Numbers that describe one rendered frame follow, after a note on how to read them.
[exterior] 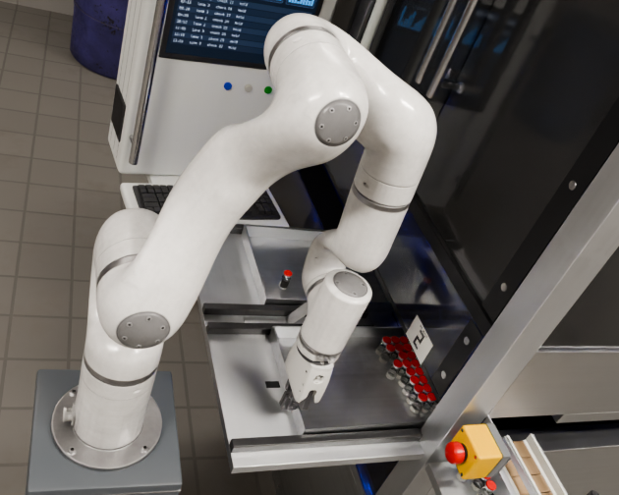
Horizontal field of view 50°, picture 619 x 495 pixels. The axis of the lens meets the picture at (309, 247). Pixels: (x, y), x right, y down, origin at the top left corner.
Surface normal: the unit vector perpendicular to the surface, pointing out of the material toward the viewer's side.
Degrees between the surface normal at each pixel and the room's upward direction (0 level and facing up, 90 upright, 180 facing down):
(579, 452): 90
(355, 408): 0
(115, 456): 0
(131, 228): 14
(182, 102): 90
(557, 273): 90
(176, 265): 63
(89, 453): 0
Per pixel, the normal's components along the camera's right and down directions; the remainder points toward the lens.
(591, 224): -0.92, -0.06
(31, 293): 0.30, -0.75
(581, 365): 0.26, 0.66
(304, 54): -0.36, -0.62
